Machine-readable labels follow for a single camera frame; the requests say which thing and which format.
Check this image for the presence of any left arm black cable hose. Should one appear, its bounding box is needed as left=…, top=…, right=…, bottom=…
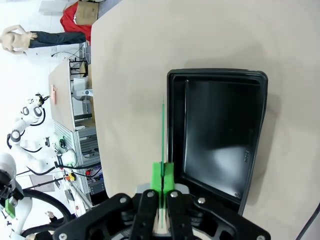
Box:
left=21, top=189, right=73, bottom=231

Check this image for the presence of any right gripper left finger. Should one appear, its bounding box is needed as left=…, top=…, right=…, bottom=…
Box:
left=53, top=161, right=164, bottom=240

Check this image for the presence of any beige background table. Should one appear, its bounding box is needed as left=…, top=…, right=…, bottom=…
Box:
left=48, top=57, right=76, bottom=133

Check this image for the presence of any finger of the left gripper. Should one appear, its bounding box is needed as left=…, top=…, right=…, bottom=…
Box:
left=4, top=197, right=16, bottom=216

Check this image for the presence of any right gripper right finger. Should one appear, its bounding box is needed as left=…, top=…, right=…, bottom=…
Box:
left=163, top=162, right=272, bottom=240

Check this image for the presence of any large shallow black tray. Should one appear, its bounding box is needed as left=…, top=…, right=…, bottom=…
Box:
left=166, top=68, right=270, bottom=216

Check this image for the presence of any beige mannequin in jeans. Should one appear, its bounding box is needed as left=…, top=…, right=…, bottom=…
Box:
left=0, top=24, right=88, bottom=57

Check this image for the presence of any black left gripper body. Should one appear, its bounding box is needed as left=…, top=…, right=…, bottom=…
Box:
left=0, top=170, right=23, bottom=201

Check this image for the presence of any pink flat object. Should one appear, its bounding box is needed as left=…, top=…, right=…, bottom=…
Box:
left=50, top=84, right=58, bottom=106

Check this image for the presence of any brown cardboard box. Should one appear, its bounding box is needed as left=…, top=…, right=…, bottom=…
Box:
left=74, top=0, right=100, bottom=26

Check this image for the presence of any yellow emergency stop button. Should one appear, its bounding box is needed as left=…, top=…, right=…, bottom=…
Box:
left=63, top=170, right=76, bottom=183

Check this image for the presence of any crumpled cloth jacket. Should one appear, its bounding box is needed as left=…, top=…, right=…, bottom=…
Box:
left=60, top=2, right=93, bottom=43

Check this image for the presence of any green printed circuit board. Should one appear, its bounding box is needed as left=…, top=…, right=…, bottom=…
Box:
left=159, top=93, right=168, bottom=230

